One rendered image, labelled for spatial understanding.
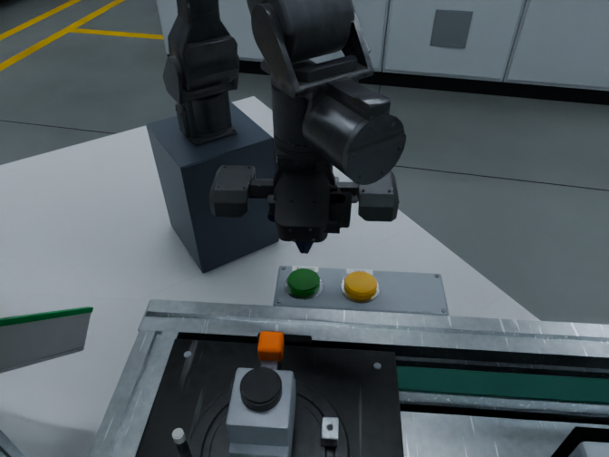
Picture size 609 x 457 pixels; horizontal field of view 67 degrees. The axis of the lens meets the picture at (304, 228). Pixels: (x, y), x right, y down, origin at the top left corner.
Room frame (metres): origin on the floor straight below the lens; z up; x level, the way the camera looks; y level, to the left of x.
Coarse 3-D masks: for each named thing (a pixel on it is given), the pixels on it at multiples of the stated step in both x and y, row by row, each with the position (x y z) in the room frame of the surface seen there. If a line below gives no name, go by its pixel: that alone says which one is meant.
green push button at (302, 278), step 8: (296, 272) 0.40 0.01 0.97; (304, 272) 0.40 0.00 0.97; (312, 272) 0.40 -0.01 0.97; (288, 280) 0.39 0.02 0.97; (296, 280) 0.39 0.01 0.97; (304, 280) 0.39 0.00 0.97; (312, 280) 0.39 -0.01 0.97; (288, 288) 0.38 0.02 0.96; (296, 288) 0.37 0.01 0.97; (304, 288) 0.37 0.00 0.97; (312, 288) 0.37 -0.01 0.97; (304, 296) 0.37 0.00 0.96
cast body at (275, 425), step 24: (240, 384) 0.17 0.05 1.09; (264, 384) 0.17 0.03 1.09; (288, 384) 0.18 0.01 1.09; (240, 408) 0.16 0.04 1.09; (264, 408) 0.16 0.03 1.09; (288, 408) 0.16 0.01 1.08; (240, 432) 0.15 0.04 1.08; (264, 432) 0.15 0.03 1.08; (288, 432) 0.15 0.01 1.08; (240, 456) 0.14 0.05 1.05; (264, 456) 0.14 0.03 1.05; (288, 456) 0.14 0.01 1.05
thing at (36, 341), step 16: (0, 320) 0.23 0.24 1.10; (16, 320) 0.24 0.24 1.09; (32, 320) 0.25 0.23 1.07; (48, 320) 0.26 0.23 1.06; (64, 320) 0.27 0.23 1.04; (80, 320) 0.29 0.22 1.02; (0, 336) 0.22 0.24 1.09; (16, 336) 0.23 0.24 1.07; (32, 336) 0.24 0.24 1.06; (48, 336) 0.25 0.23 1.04; (64, 336) 0.26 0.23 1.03; (80, 336) 0.28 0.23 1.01; (0, 352) 0.21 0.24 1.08; (16, 352) 0.22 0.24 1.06; (32, 352) 0.23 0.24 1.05; (48, 352) 0.24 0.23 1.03; (64, 352) 0.26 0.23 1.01; (0, 368) 0.21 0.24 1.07; (16, 368) 0.22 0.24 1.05
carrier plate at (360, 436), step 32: (192, 352) 0.28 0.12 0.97; (224, 352) 0.28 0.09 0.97; (256, 352) 0.28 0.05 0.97; (288, 352) 0.28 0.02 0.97; (320, 352) 0.28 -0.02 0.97; (352, 352) 0.28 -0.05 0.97; (384, 352) 0.28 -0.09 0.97; (160, 384) 0.25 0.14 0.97; (192, 384) 0.25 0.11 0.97; (224, 384) 0.25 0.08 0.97; (320, 384) 0.25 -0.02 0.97; (352, 384) 0.25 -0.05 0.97; (384, 384) 0.25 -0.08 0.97; (160, 416) 0.21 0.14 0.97; (192, 416) 0.21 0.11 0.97; (352, 416) 0.21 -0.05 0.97; (384, 416) 0.21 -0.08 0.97; (160, 448) 0.18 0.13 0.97; (352, 448) 0.18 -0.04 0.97; (384, 448) 0.18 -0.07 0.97
